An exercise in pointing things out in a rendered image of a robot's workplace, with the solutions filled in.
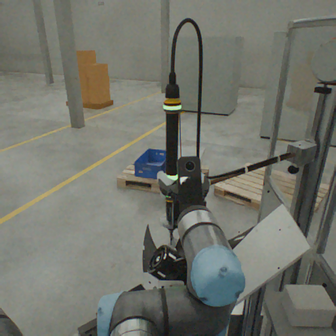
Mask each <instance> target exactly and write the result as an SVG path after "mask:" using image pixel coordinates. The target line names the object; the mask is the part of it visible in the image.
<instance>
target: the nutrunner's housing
mask: <svg viewBox="0 0 336 336"><path fill-rule="evenodd" d="M176 78H177V76H176V73H171V72H170V74H169V84H168V85H167V86H166V88H165V98H168V99H177V98H180V95H179V86H178V85H176ZM170 207H171V208H172V210H173V202H167V201H165V212H166V220H167V221H169V222H171V218H170Z"/></svg>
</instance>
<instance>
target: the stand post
mask: <svg viewBox="0 0 336 336"><path fill-rule="evenodd" d="M265 288H266V284H265V285H263V286H262V287H261V288H259V289H258V290H256V292H254V293H252V294H251V295H250V296H248V298H246V299H245V300H244V304H243V313H242V317H241V326H240V336H257V332H258V327H259V321H260V317H261V310H262V306H263V299H264V292H265Z"/></svg>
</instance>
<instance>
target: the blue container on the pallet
mask: <svg viewBox="0 0 336 336"><path fill-rule="evenodd" d="M160 153H164V156H162V155H161V154H160ZM133 163H134V168H135V169H134V171H135V172H134V176H136V177H144V178H149V179H158V172H160V171H163V172H164V174H165V169H166V162H165V150H160V149H153V148H148V149H147V150H146V151H145V152H143V153H142V154H141V156H139V157H138V158H137V159H136V160H135V161H134V162H133Z"/></svg>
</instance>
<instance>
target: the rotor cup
mask: <svg viewBox="0 0 336 336"><path fill-rule="evenodd" d="M169 253H170V254H172V255H173V256H174V257H175V258H176V259H174V258H172V257H171V256H170V255H169ZM158 257H160V259H159V261H158V262H156V260H157V258H158ZM180 258H182V255H181V254H180V253H178V252H177V251H175V250H174V249H173V248H171V247H169V246H168V245H162V246H160V247H159V248H158V249H157V250H156V251H154V253H153V254H152V256H151V258H150V261H149V263H148V273H149V275H151V276H153V277H154V278H156V279H158V280H180V281H183V282H184V285H186V282H187V275H188V265H187V263H182V264H178V265H174V264H175V263H177V262H179V261H177V262H174V261H175V260H177V259H180ZM158 272H160V273H162V274H163V275H164V276H165V277H163V276H162V275H160V274H158Z"/></svg>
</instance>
